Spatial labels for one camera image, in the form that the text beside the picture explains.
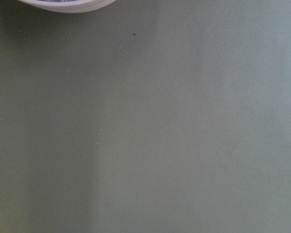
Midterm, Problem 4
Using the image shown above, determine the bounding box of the pink bowl with ice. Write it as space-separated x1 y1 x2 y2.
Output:
20 0 115 14

